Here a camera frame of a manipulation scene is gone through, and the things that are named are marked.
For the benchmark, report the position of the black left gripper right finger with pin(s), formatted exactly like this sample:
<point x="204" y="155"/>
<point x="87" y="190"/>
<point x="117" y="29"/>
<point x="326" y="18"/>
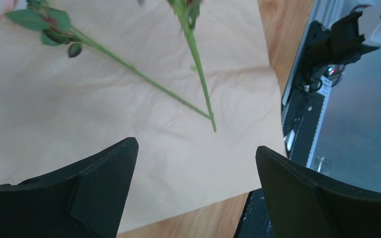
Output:
<point x="303" y="203"/>

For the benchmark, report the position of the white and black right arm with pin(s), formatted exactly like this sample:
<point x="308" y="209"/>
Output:
<point x="351" y="37"/>

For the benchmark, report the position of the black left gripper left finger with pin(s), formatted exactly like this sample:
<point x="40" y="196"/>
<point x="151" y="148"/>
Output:
<point x="85" y="199"/>

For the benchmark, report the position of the green and peach wrapping paper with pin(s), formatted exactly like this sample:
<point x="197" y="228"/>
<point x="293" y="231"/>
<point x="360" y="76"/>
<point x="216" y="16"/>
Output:
<point x="55" y="111"/>

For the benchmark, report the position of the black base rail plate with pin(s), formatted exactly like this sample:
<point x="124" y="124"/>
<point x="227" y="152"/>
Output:
<point x="302" y="114"/>

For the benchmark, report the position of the pink fake flower stem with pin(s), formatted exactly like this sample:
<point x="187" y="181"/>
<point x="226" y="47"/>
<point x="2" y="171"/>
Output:
<point x="54" y="26"/>
<point x="187" y="12"/>

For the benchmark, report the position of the aluminium frame rail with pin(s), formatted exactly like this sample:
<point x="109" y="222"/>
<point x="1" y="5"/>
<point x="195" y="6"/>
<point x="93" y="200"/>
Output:
<point x="331" y="114"/>

